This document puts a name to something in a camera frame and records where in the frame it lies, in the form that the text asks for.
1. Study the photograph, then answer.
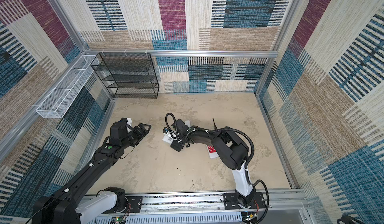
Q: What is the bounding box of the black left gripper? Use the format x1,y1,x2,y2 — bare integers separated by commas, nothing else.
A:
121,123,151,150

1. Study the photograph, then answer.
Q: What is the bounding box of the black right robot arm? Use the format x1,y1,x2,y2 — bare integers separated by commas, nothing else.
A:
163,113,270,224

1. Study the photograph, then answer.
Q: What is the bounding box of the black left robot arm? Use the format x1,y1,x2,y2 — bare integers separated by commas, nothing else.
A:
29,118,152,224

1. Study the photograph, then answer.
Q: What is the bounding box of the red and white remote control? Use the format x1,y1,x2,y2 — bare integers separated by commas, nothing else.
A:
207,146,219,159

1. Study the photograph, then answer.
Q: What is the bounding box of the black mesh shelf rack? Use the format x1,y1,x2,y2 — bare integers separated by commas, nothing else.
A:
91,53,160,99

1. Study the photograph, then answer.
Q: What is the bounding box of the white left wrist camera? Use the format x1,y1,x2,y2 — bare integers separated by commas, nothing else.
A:
123,118,133,133

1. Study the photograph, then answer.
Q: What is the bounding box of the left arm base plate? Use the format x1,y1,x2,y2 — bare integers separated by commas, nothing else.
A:
126,196,143,215

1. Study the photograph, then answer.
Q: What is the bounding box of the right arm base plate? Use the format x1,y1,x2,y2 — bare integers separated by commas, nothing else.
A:
219,192,267,210

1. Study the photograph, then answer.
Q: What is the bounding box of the white mesh wall basket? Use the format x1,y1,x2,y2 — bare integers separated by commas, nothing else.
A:
36,55,96,119

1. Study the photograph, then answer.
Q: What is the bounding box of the white slotted cable duct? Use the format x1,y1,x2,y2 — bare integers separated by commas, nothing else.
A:
89,212,243,224

